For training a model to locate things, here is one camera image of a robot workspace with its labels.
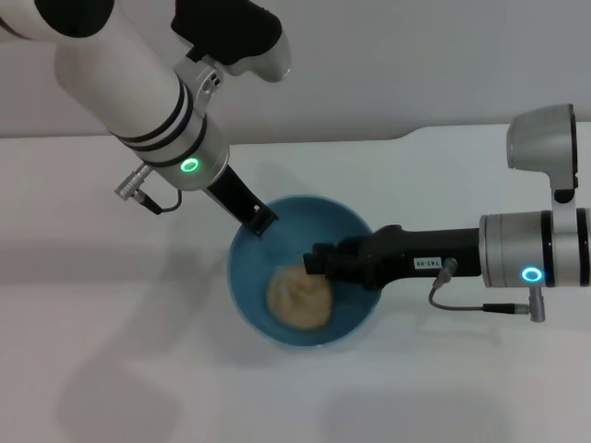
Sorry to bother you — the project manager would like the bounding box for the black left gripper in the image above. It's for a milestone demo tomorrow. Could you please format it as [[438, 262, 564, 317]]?
[[206, 165, 280, 239]]

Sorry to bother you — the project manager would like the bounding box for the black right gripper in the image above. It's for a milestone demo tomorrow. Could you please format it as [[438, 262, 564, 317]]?
[[302, 224, 482, 292]]

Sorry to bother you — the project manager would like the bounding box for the round beige egg yolk pastry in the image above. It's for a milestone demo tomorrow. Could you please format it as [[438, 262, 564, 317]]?
[[266, 265, 334, 329]]

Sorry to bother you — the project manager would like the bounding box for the blue ceramic bowl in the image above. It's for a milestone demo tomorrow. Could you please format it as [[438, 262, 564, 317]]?
[[225, 195, 384, 350]]

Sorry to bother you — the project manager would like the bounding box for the right arm cable with connector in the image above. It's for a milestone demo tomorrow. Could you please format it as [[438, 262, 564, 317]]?
[[428, 257, 548, 323]]

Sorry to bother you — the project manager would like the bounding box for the arm cable with connector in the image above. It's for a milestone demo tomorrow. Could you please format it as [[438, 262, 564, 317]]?
[[114, 166, 184, 215], [428, 257, 548, 323]]

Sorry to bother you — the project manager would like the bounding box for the left arm cable with connector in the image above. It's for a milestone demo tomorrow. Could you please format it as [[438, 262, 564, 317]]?
[[114, 166, 184, 215]]

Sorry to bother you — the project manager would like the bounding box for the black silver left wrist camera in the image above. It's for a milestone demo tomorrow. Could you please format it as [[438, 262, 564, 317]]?
[[170, 0, 293, 105]]

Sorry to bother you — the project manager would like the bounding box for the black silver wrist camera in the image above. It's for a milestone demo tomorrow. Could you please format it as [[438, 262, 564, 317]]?
[[505, 103, 580, 232], [170, 0, 293, 105]]

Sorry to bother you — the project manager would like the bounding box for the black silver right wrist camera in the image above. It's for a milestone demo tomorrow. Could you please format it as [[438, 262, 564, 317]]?
[[505, 103, 580, 232]]

